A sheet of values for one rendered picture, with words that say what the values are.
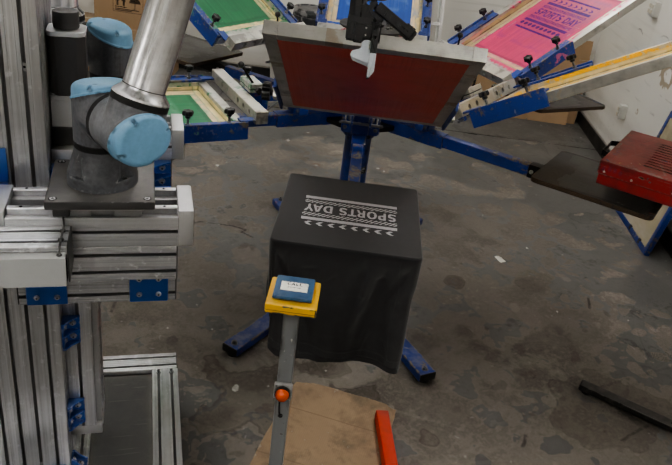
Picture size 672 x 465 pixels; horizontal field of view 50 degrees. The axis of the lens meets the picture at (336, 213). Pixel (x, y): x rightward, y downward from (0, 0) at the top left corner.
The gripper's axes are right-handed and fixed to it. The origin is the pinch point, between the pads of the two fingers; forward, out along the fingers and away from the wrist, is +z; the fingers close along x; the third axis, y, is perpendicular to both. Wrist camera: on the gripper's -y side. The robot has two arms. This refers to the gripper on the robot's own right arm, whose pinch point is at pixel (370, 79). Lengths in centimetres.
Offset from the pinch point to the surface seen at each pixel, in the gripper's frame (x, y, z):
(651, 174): -73, -101, 18
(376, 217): -49, -8, 41
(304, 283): -4, 10, 53
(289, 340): -4, 12, 69
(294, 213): -44, 17, 43
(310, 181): -69, 15, 36
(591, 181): -101, -91, 25
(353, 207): -54, -1, 40
